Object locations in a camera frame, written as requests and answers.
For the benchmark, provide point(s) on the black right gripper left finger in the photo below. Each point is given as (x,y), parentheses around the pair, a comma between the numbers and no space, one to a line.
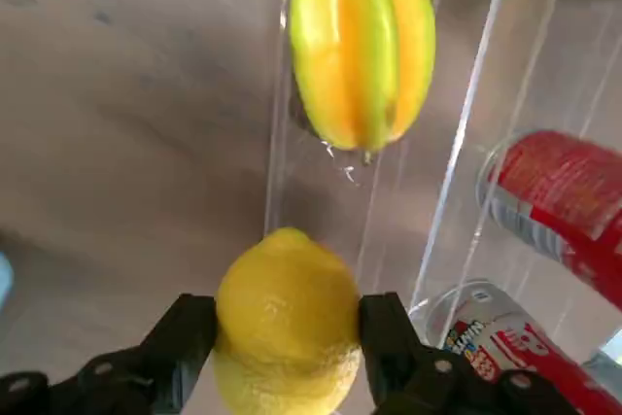
(146,381)

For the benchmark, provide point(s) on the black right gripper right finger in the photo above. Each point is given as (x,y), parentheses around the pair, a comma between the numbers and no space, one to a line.
(418,381)

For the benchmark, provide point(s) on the red drink bottle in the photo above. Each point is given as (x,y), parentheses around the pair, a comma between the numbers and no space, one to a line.
(515,352)
(563,191)

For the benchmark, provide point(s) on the yellow lemon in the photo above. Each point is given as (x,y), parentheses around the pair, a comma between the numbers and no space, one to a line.
(286,318)

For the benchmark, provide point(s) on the blue plastic basket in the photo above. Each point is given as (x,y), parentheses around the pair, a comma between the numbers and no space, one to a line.
(5,279)

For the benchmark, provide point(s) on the clear acrylic rack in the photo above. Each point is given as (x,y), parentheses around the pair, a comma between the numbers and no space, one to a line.
(466,109)

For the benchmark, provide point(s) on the yellow green star fruit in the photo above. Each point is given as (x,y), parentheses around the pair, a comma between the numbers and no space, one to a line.
(362,45)

